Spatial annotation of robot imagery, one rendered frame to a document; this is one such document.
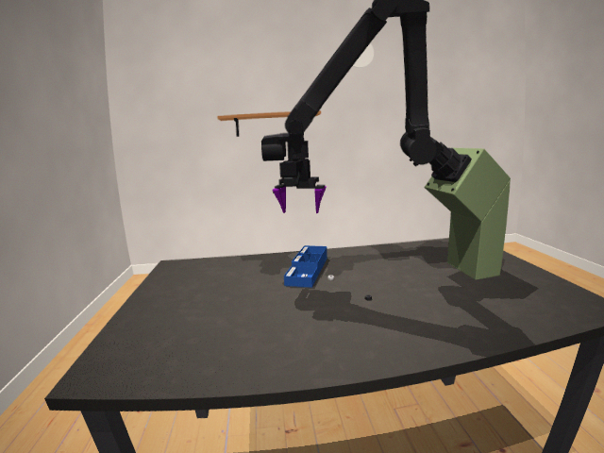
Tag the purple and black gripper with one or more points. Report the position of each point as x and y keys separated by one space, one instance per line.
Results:
x=302 y=184

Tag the blue open bin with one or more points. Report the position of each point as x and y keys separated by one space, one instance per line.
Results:
x=309 y=261

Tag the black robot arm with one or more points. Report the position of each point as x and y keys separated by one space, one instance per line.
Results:
x=446 y=164

